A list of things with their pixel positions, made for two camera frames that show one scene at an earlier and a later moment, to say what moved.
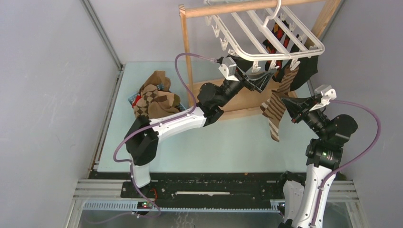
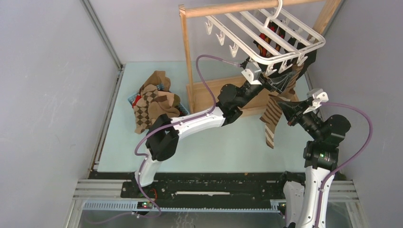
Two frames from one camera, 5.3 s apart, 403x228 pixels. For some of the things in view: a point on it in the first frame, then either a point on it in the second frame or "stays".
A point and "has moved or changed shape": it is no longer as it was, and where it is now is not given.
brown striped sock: (273, 109) has moved or changed shape
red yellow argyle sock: (278, 29) -> (265, 52)
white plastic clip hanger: (246, 35) stays
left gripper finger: (261, 82) -> (279, 82)
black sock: (307, 68) -> (307, 58)
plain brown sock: (158, 77) stays
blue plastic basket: (159, 87) stays
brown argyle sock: (153, 104) stays
